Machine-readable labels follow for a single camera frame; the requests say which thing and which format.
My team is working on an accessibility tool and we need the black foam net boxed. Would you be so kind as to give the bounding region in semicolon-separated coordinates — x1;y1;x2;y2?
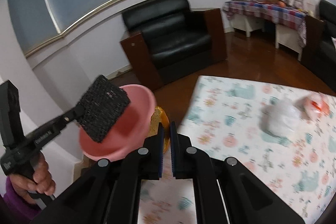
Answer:
75;75;130;143

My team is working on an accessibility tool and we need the orange fruit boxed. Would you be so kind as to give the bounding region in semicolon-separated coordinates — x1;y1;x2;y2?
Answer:
278;1;286;7

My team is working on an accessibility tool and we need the left hand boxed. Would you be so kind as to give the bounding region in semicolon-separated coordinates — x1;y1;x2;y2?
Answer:
9;153;56;205

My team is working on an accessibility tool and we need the pink plastic bin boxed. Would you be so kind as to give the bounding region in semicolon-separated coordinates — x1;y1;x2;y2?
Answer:
79;84;156;161

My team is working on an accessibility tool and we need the black leather armchair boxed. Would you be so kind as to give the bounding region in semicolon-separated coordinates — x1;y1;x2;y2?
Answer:
301;0;335;79
120;0;227;90

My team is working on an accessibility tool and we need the white plastic bag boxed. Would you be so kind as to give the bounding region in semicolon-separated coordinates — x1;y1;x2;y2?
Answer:
260;99;301;139

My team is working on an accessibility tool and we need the checkered cloth white bench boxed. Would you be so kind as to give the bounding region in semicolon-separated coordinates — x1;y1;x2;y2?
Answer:
223;1;307;60

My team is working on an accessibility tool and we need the floral tablecloth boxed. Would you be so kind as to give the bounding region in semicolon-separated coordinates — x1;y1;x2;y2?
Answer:
137;75;336;224

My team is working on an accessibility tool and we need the yellow plastic stool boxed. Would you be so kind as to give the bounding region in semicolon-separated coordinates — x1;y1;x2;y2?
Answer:
145;105;171;155

